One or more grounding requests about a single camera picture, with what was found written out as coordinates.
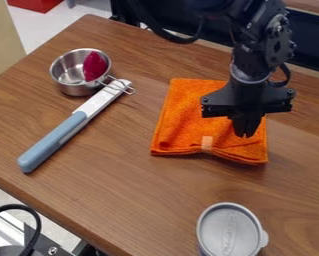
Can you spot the dark red toy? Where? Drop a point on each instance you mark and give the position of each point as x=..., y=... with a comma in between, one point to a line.
x=95, y=66

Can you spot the silver pot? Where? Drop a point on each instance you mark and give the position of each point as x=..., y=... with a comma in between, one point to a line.
x=68, y=75

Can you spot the red box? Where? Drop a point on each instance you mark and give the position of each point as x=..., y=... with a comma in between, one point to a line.
x=35, y=4

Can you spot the blue and white tool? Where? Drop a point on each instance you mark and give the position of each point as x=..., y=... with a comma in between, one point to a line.
x=63, y=133

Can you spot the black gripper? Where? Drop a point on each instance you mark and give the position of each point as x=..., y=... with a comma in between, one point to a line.
x=248, y=98

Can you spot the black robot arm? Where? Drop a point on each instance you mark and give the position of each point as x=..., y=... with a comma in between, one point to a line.
x=259, y=30

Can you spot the orange cloth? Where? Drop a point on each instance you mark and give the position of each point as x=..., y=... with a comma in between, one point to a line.
x=188, y=123

